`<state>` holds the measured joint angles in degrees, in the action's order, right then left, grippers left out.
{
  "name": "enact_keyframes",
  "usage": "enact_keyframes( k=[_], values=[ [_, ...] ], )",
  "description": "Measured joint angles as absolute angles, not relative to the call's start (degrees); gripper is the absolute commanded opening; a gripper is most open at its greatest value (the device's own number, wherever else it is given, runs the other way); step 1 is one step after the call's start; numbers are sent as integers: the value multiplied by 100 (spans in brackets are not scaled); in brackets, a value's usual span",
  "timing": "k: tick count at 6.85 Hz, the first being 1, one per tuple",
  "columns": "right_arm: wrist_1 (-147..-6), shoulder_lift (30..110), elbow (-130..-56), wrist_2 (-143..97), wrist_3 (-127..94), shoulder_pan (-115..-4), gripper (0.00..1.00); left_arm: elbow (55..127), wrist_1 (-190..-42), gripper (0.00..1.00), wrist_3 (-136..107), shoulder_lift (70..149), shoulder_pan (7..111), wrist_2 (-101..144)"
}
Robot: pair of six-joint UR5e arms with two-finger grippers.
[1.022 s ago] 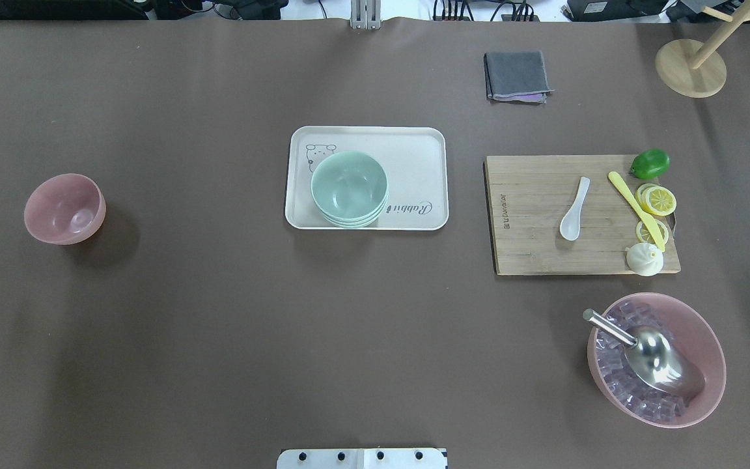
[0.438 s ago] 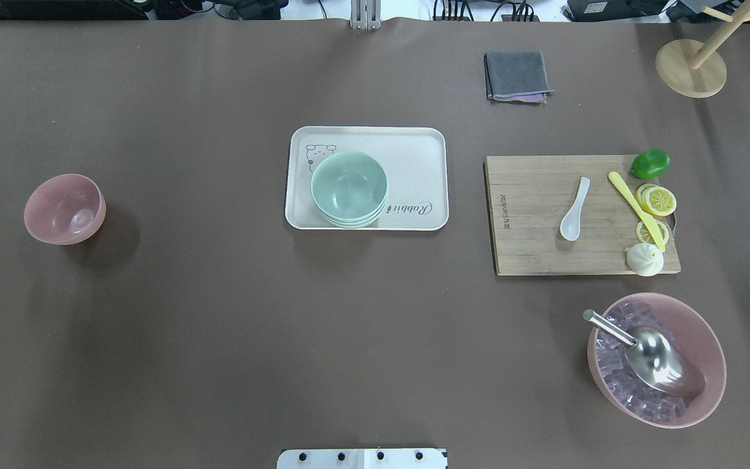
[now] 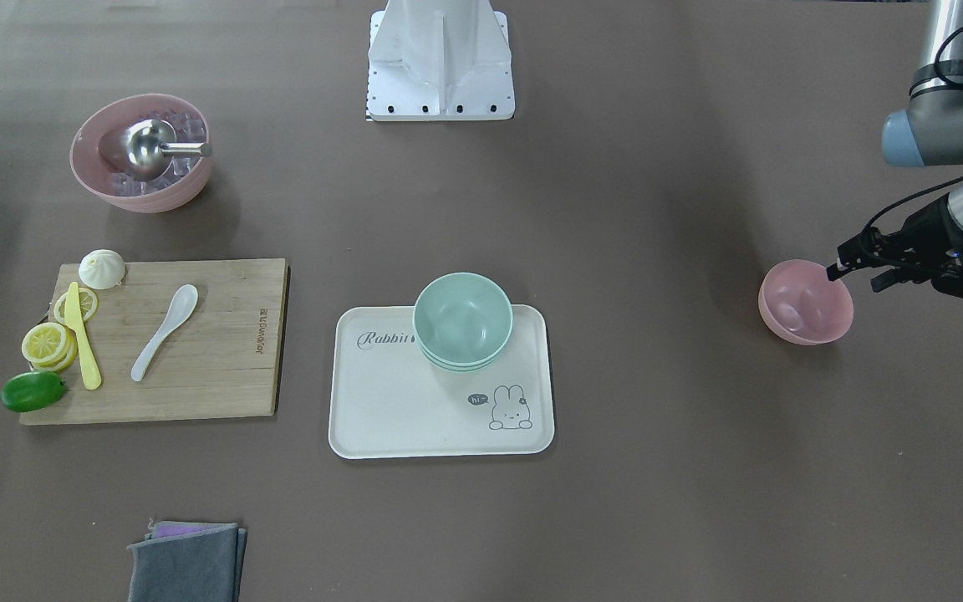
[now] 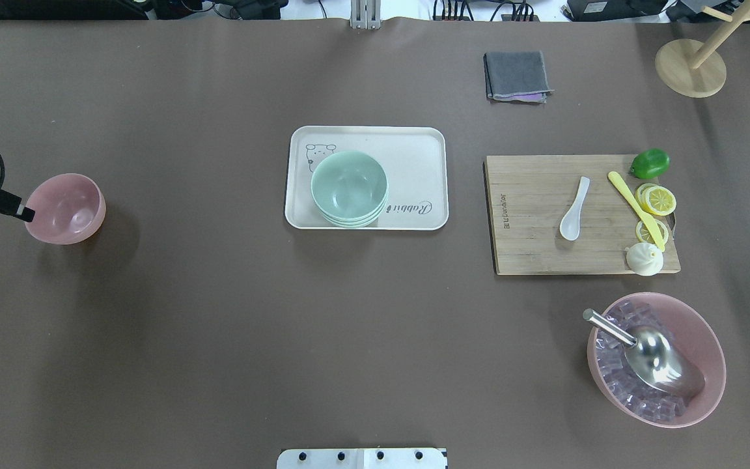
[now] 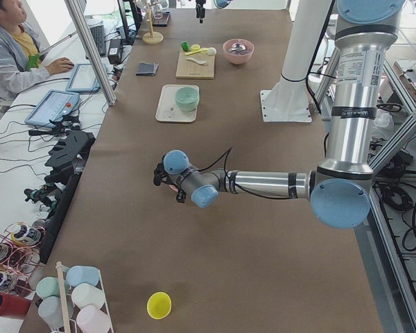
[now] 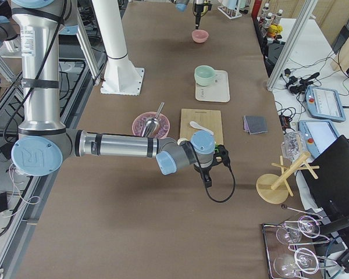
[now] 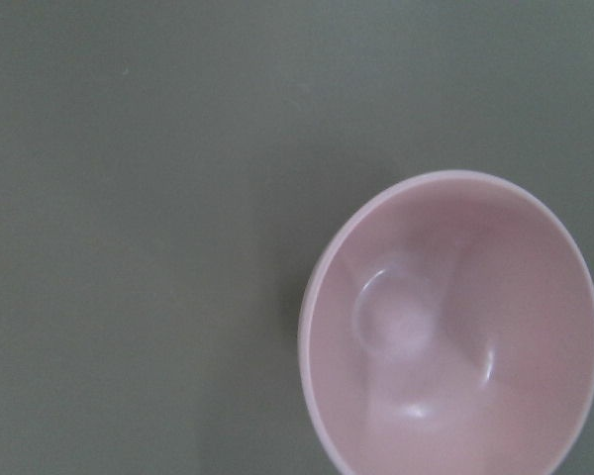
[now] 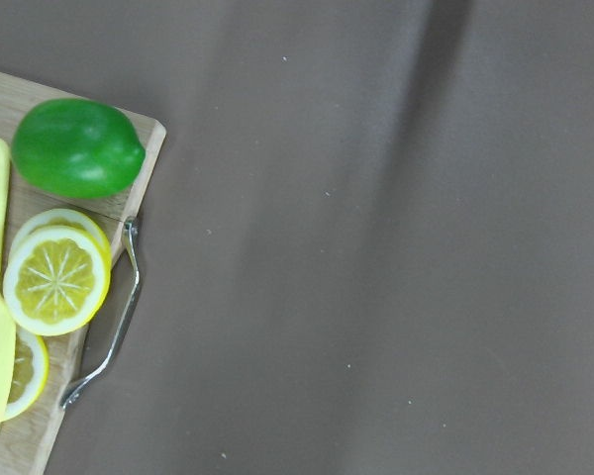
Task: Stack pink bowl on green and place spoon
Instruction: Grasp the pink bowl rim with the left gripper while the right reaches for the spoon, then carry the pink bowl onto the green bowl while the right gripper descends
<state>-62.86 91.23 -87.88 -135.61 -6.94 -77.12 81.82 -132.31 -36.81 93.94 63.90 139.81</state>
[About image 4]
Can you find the small pink bowl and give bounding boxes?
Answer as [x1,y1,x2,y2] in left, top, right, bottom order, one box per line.
[25,173,107,244]

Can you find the white plastic spoon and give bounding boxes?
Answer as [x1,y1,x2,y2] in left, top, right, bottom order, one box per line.
[559,177,591,241]

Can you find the large pink bowl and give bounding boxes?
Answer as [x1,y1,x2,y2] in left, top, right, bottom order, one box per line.
[587,292,727,429]

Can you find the green bowl stack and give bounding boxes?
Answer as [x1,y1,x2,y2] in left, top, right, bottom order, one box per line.
[311,150,389,228]

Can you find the front lemon slice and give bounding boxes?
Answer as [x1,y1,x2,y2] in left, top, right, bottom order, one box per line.
[644,185,678,217]

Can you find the green lime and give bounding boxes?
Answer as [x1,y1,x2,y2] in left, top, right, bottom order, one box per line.
[629,148,671,179]

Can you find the yellow plastic knife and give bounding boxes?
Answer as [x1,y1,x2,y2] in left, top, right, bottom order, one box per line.
[607,171,666,251]

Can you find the middle lemon slice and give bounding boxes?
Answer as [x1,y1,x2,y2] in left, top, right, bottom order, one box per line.
[635,183,658,212]

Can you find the wooden mug tree stand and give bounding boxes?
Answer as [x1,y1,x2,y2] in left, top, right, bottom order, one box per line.
[654,1,750,98]

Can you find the metal ice scoop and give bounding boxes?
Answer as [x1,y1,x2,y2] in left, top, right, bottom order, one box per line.
[581,308,706,399]

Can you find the bamboo cutting board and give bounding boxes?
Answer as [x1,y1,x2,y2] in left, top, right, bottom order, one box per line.
[484,154,681,276]

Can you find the clear ice cubes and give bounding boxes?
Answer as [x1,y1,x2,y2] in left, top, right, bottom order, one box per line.
[594,300,691,423]

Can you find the purple cloth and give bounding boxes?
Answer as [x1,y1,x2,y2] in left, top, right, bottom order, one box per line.
[511,92,548,104]

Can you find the grey folded cloth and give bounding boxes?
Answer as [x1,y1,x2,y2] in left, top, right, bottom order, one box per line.
[483,51,553,103]

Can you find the cream rabbit tray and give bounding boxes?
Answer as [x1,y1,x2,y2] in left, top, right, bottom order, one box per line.
[284,125,449,231]

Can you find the metal board handle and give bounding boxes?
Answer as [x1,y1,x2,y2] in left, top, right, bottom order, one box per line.
[665,212,676,240]

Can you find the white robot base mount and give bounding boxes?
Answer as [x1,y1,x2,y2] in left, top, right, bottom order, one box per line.
[276,448,449,468]

